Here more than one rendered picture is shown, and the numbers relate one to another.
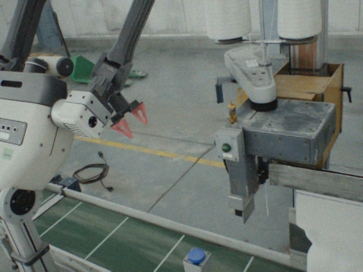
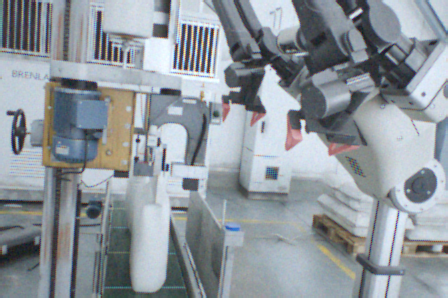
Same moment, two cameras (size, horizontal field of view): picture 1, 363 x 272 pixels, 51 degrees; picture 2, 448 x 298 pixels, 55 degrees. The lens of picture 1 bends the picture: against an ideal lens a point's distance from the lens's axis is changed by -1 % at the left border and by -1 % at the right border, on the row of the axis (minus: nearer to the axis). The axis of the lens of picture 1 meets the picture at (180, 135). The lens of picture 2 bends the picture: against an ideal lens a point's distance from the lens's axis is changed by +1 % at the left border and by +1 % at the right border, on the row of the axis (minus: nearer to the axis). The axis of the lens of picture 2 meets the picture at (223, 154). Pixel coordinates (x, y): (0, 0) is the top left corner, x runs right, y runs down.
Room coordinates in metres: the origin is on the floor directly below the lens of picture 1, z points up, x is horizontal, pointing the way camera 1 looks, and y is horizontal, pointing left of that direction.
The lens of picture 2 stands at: (2.35, 1.00, 1.40)
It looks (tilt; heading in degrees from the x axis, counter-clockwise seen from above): 9 degrees down; 219
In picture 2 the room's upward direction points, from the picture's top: 7 degrees clockwise
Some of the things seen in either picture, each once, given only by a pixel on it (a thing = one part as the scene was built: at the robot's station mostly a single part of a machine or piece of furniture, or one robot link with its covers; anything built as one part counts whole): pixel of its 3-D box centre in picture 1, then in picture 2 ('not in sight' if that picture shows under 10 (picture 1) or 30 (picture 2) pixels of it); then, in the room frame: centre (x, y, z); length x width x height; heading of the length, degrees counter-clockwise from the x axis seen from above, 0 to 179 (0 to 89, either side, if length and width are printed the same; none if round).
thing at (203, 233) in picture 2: not in sight; (201, 237); (0.60, -0.52, 0.54); 1.05 x 0.02 x 0.41; 53
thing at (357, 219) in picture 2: not in sight; (373, 216); (-1.70, -0.36, 0.32); 0.66 x 0.43 x 0.15; 145
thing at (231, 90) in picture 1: (256, 101); (103, 117); (1.44, -0.33, 1.23); 0.28 x 0.07 x 0.16; 53
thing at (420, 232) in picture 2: not in sight; (425, 230); (-2.20, 0.00, 0.20); 0.67 x 0.43 x 0.15; 143
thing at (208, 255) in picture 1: (198, 263); (231, 235); (1.04, 0.02, 0.81); 0.08 x 0.08 x 0.06; 53
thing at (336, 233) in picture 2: not in sight; (382, 234); (-2.07, -0.36, 0.07); 1.20 x 0.82 x 0.14; 145
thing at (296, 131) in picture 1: (281, 146); (174, 124); (1.09, -0.32, 1.21); 0.30 x 0.25 x 0.30; 53
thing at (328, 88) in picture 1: (302, 111); (90, 125); (1.38, -0.50, 1.18); 0.34 x 0.25 x 0.31; 143
